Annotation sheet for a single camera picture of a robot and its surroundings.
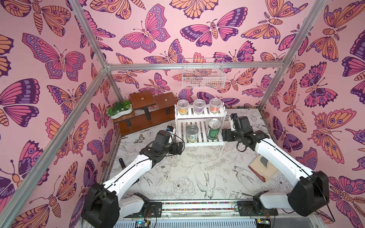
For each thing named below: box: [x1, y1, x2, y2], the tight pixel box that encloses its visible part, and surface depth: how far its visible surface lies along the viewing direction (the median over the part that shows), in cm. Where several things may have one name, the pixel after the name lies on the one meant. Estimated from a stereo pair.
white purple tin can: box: [185, 124, 200, 143], surface depth 83 cm
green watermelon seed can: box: [206, 118, 221, 141], surface depth 82 cm
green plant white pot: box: [105, 99, 134, 120], surface depth 94 cm
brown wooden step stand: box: [113, 90, 178, 136], surface depth 108 cm
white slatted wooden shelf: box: [174, 102, 227, 154], surface depth 83 cm
